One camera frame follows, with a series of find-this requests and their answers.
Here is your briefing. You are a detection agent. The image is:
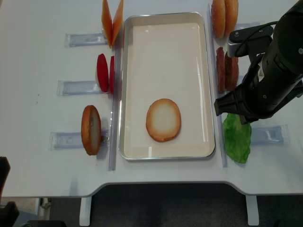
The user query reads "white table leg right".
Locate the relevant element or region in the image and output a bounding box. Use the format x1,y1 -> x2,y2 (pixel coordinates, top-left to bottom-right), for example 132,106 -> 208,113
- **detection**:
245,195 -> 259,226

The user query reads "bread slice in tray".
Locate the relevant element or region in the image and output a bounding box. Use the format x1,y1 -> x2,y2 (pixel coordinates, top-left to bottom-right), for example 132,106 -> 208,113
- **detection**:
146,98 -> 181,142

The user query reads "outer orange cheese slice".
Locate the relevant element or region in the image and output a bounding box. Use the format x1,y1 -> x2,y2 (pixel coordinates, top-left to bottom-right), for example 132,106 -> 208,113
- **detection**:
101,0 -> 112,48

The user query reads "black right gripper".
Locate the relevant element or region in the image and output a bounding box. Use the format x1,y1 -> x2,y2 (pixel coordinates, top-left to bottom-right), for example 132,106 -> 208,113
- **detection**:
214,54 -> 303,125

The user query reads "orange cheese slice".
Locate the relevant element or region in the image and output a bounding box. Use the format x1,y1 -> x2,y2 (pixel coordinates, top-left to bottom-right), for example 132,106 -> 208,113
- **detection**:
111,0 -> 124,46
101,0 -> 112,48

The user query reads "white table leg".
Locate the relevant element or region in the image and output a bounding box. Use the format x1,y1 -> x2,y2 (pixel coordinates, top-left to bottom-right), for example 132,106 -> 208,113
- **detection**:
245,195 -> 259,226
79,197 -> 92,227

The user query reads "bun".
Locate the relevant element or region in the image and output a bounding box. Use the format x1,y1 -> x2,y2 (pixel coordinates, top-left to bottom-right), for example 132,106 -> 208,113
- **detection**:
211,0 -> 225,39
224,0 -> 239,37

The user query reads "upright bread slice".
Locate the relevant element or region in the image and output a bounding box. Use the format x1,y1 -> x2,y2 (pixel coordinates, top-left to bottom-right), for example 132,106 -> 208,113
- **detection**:
81,105 -> 101,156

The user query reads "inner bun top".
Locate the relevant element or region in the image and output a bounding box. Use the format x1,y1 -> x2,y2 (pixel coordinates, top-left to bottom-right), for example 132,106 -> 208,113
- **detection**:
211,0 -> 225,39

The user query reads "clear left food rack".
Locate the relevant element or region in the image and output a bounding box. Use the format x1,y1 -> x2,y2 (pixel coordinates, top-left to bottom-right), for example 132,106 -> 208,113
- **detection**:
50,32 -> 122,171

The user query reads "clear right food rack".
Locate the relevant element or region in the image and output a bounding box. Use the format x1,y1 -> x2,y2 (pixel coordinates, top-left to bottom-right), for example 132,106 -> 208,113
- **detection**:
207,6 -> 290,168

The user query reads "white metal tray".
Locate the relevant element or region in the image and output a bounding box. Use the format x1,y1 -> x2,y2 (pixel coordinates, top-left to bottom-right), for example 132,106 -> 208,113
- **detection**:
119,12 -> 215,160

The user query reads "green lettuce leaf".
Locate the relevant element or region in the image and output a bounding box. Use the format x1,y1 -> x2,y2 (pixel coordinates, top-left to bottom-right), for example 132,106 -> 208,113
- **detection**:
223,113 -> 252,164

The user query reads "outer bun top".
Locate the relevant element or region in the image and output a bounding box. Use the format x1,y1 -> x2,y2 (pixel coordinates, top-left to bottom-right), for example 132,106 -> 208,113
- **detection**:
224,0 -> 239,37

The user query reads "inner brown meat patty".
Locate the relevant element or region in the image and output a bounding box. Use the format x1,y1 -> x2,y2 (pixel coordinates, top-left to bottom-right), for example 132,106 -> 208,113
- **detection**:
216,47 -> 225,94

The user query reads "clear food rack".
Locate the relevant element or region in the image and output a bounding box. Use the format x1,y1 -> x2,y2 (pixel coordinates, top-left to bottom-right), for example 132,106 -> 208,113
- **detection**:
207,6 -> 290,168
50,32 -> 122,171

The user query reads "white table leg left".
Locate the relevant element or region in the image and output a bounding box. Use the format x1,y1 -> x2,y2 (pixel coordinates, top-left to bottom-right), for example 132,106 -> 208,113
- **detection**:
79,197 -> 92,227

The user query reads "inner orange cheese slice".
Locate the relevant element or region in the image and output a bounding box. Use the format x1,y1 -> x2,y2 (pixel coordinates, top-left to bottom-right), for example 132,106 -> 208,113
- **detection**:
111,0 -> 124,46

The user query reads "inner red tomato slice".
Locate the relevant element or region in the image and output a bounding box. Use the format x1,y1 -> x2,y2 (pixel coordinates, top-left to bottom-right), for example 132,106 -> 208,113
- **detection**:
109,56 -> 115,94

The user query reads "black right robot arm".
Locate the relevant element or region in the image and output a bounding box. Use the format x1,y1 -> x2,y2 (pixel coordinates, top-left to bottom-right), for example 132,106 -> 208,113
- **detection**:
214,0 -> 303,124

